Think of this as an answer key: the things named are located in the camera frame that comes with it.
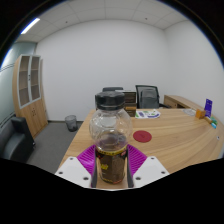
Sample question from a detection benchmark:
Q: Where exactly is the flat round red coaster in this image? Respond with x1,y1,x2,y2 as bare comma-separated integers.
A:
132,130,153,144

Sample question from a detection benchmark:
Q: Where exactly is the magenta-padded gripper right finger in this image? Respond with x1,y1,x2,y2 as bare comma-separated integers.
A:
126,143,170,189

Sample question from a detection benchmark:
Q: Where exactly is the white green printed leaflet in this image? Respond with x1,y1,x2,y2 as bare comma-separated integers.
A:
134,108,162,120

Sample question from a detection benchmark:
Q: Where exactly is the long ceiling light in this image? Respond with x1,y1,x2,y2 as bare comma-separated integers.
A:
20,17,42,36

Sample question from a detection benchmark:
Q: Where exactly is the black leather sofa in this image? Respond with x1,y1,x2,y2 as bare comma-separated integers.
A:
0,116,35,164

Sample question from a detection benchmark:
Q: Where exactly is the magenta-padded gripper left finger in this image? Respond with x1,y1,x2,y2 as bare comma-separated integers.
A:
54,143,98,189

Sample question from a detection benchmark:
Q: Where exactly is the wooden shelf cabinet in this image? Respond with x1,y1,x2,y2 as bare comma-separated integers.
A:
12,54,49,139

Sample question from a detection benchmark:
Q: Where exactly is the black padded office chair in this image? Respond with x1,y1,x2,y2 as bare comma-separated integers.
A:
101,86,124,93

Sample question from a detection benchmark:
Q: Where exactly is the wide brown carton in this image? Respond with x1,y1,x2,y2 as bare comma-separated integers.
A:
122,89,138,105

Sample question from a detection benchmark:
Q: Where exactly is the round grey disc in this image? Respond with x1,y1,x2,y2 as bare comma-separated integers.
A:
182,107,198,117

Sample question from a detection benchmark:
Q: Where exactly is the orange box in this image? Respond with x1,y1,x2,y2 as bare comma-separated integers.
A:
194,108,207,120

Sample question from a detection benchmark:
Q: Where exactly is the wooden side desk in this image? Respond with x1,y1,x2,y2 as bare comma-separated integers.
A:
163,94,204,111

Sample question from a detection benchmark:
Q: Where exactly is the grey waste bin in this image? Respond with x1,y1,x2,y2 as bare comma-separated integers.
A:
64,114,78,133

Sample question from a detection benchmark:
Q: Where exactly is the grey mesh office chair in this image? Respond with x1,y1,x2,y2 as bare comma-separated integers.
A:
134,84,171,110

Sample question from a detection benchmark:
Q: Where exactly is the purple standing card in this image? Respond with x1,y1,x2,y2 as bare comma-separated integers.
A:
203,98,214,118

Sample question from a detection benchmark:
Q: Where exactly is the clear black-capped drink bottle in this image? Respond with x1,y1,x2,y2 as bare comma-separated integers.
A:
89,90,134,185

